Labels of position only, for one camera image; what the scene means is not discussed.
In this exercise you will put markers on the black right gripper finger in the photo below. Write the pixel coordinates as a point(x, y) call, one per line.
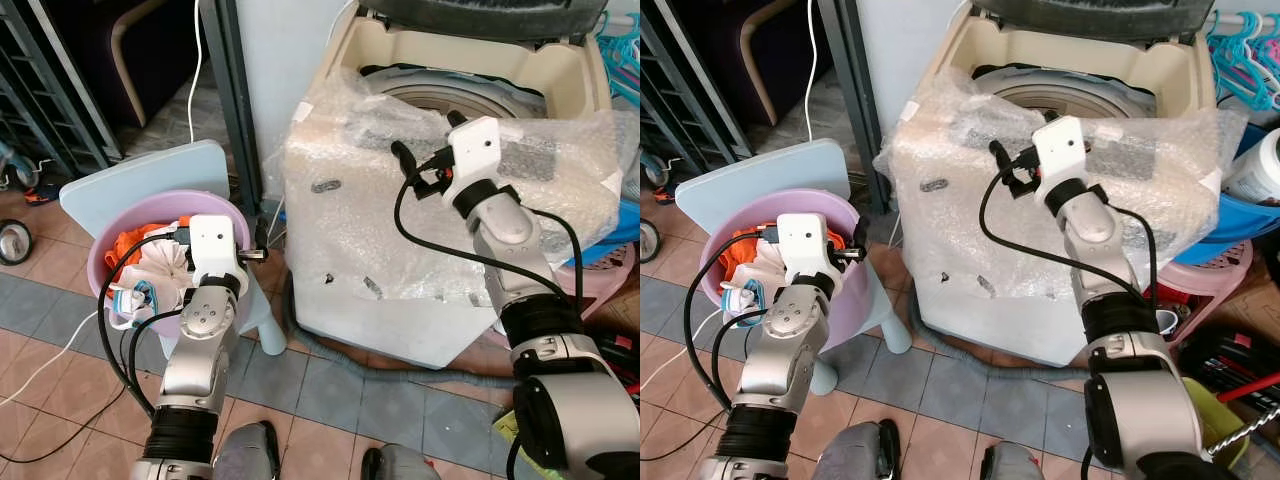
point(402, 157)
point(1049, 116)
point(1000, 156)
point(455, 120)

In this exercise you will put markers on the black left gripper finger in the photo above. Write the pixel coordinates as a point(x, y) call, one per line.
point(262, 235)
point(860, 235)

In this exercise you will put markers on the white garment with blue trim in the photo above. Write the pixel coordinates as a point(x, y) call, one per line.
point(165, 265)
point(770, 265)

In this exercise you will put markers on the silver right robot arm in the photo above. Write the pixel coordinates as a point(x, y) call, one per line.
point(510, 240)
point(1100, 245)

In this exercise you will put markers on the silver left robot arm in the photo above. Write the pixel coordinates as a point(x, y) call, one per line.
point(785, 370)
point(195, 370)

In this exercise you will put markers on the cream top-load washing machine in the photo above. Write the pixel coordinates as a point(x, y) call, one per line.
point(980, 330)
point(380, 330)

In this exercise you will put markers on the teal plastic clothes hanger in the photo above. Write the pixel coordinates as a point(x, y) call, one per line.
point(620, 50)
point(1235, 55)

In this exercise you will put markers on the pink plastic clothes hanger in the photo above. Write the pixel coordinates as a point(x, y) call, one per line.
point(1258, 75)
point(630, 75)

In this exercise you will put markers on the steel washer drum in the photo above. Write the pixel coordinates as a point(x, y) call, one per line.
point(440, 100)
point(1060, 100)

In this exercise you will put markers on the clear bubble wrap sheet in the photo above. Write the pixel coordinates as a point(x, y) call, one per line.
point(950, 220)
point(340, 220)

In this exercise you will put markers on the lilac plastic basin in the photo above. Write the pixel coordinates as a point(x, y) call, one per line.
point(170, 205)
point(770, 205)

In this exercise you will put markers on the orange garment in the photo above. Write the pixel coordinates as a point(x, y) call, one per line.
point(750, 250)
point(125, 245)

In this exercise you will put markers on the dark grey washer lid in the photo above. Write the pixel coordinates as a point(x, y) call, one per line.
point(1090, 15)
point(480, 15)

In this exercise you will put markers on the light blue plastic stool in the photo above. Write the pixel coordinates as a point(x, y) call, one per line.
point(760, 170)
point(140, 175)

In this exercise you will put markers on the black wheel with white hub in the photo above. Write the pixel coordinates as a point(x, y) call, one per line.
point(648, 240)
point(12, 243)

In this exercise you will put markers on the blue plastic basin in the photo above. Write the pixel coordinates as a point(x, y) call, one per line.
point(620, 235)
point(1230, 235)

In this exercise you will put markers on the grey robot left leg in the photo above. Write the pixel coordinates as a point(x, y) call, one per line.
point(245, 455)
point(850, 455)

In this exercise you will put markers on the grey robot leg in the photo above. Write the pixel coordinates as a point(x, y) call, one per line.
point(400, 465)
point(850, 455)
point(245, 455)
point(1010, 465)

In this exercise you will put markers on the small wheeled toy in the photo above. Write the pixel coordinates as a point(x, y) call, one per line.
point(37, 195)
point(657, 178)

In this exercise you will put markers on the pink plastic laundry basket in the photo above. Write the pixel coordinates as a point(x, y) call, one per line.
point(600, 285)
point(1215, 285)

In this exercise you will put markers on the white bottle with green cap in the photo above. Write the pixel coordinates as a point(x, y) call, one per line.
point(1255, 175)

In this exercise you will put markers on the small white cup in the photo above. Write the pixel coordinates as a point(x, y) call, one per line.
point(1167, 322)

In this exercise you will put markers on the dark grey metal rack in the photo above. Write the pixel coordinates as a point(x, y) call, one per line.
point(67, 75)
point(688, 75)

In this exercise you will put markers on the black tool case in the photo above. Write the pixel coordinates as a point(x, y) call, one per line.
point(615, 362)
point(1230, 360)

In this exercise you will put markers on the grey robot right leg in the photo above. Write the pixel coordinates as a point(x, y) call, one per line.
point(1010, 465)
point(400, 465)

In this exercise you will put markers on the yellow-green plastic dustpan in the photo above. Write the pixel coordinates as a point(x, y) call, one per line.
point(505, 435)
point(1215, 420)

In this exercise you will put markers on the twisted grey metal rod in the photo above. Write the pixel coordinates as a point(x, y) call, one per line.
point(1245, 430)

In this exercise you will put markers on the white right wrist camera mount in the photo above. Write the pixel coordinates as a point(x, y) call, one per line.
point(1062, 148)
point(475, 150)

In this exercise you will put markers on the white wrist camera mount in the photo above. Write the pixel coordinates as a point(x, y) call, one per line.
point(215, 245)
point(1062, 148)
point(475, 150)
point(805, 245)

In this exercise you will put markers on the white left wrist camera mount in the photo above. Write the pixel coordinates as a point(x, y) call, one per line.
point(805, 245)
point(215, 245)

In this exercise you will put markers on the dark metal post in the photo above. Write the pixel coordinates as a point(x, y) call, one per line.
point(852, 90)
point(228, 80)

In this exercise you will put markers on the white hanger rail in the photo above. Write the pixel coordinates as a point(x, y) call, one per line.
point(1245, 17)
point(618, 17)

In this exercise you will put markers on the dark armchair with wooden frame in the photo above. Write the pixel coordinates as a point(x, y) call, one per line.
point(780, 50)
point(150, 50)

